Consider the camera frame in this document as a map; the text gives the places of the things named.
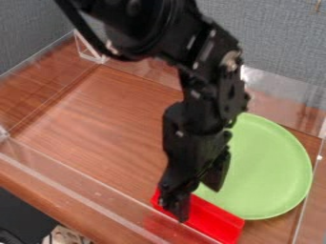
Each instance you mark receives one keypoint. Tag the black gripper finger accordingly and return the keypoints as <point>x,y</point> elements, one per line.
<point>177,204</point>
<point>215,175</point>

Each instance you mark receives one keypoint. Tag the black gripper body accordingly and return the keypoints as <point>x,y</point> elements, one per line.
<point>191,152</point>

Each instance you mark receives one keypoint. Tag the red rectangular block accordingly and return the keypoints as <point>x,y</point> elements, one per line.
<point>210,225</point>

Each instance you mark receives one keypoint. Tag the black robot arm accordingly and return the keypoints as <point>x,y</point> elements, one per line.
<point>131,30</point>

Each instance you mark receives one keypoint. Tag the green round plate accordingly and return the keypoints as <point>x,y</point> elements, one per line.
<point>270,175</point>

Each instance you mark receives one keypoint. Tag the white power strip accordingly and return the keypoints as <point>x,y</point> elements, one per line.
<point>63,235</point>

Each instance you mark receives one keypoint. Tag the black box under table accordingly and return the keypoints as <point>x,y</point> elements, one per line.
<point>24,225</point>

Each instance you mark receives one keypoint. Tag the clear acrylic enclosure wall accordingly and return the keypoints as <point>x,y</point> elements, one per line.
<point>81,146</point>

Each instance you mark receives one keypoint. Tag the clear acrylic corner bracket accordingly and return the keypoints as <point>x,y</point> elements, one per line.
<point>86,50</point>

